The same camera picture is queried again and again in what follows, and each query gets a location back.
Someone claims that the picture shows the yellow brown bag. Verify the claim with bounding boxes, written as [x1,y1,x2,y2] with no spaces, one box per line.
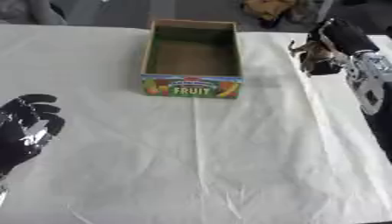
[240,0,308,21]

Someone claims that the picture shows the tan cardboard box green inside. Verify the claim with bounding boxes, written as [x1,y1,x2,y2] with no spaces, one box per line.
[139,18,245,100]

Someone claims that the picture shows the person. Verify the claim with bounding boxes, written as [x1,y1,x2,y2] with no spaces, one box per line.
[0,0,69,26]

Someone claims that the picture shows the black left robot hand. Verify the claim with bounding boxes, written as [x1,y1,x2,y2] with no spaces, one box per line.
[0,94,67,177]

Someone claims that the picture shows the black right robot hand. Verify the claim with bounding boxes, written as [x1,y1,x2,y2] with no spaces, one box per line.
[303,17,382,76]

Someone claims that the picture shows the brown toy animal figure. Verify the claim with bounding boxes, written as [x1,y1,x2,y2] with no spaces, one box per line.
[286,39,336,78]

